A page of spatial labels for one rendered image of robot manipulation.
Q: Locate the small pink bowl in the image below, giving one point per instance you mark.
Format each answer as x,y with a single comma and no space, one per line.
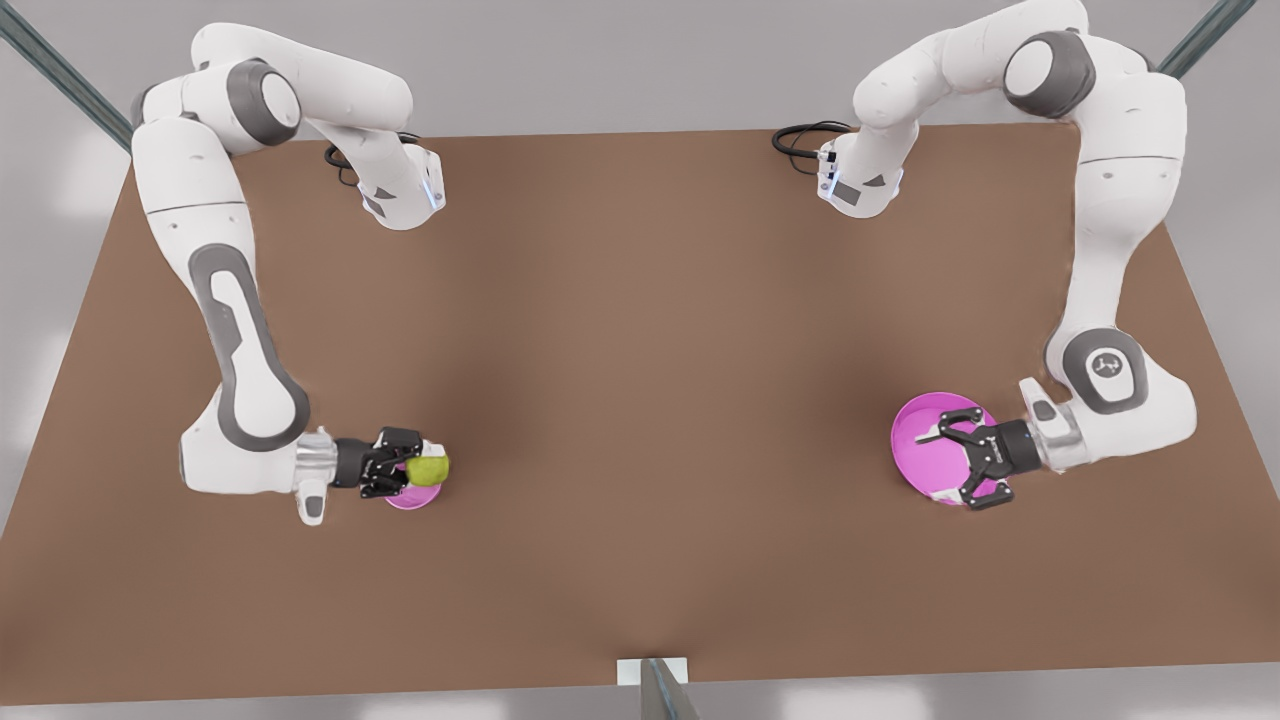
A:
421,494

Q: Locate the pink plate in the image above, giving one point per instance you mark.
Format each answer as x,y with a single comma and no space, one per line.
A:
925,465

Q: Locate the silver frame post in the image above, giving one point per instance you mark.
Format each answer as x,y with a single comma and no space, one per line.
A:
1205,40
65,80
665,695

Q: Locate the white frame post foot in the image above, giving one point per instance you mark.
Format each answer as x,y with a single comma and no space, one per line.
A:
628,670

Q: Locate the green apple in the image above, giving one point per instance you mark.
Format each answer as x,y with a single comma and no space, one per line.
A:
429,469

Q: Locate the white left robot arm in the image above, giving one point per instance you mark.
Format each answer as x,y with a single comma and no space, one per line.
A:
1120,200

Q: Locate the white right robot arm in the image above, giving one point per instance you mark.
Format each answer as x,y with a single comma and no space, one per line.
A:
225,330

